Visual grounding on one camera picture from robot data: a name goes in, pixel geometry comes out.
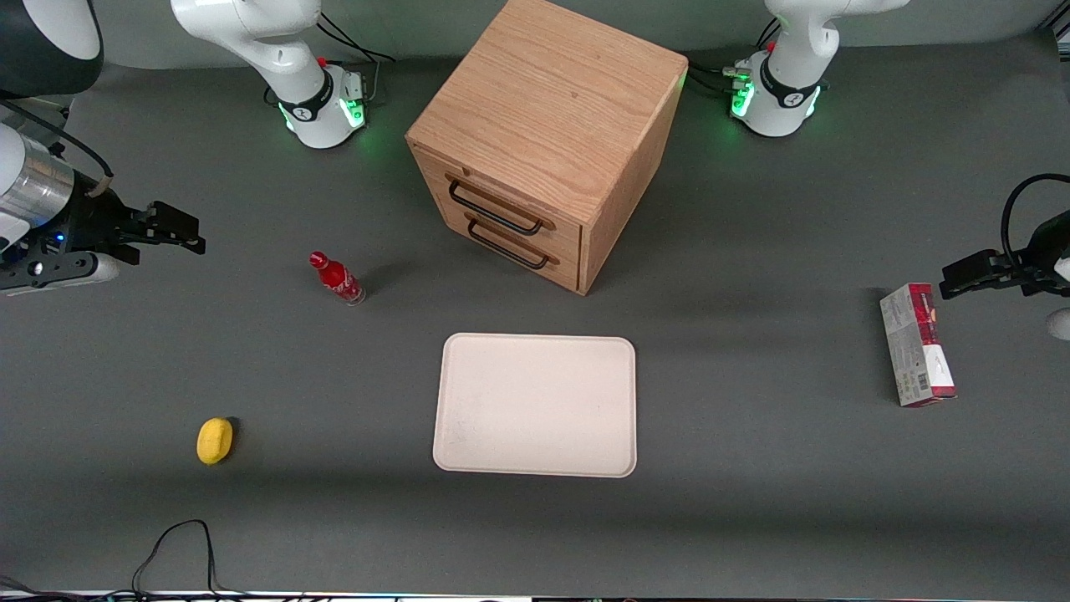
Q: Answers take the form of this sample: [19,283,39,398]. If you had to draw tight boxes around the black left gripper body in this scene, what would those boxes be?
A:
[1014,211,1070,298]

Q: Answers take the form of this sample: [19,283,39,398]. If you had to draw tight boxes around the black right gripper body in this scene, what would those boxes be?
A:
[52,177,151,267]

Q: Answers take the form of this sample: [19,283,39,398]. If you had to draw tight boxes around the wooden drawer cabinet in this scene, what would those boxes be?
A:
[405,0,689,297]

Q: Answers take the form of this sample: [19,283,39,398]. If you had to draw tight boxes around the red and grey carton box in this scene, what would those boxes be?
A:
[879,283,959,409]

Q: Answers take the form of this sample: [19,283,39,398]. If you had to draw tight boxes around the red soda bottle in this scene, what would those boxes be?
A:
[308,250,367,308]

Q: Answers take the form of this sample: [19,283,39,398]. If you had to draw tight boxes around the yellow lemon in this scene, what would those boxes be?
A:
[196,417,235,466]

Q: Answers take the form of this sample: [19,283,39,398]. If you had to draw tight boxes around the beige plastic tray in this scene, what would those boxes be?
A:
[432,333,638,479]

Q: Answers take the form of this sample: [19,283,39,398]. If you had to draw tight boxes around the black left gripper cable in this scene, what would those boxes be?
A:
[1001,173,1070,270]

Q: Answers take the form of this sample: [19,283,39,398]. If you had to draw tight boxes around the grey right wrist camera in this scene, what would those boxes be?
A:
[0,249,120,295]

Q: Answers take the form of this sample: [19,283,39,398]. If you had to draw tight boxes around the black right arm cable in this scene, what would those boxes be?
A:
[0,99,115,198]

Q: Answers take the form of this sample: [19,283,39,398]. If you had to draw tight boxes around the black right base cables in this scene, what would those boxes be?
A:
[316,12,399,106]

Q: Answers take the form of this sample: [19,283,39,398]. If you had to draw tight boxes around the black base cables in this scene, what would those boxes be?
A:
[685,17,783,98]
[316,12,399,106]

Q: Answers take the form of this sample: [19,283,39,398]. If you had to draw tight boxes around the black cable at table edge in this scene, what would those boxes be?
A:
[0,519,252,602]

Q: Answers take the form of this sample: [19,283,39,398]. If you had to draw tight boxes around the black left base cables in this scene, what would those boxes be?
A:
[685,17,783,98]

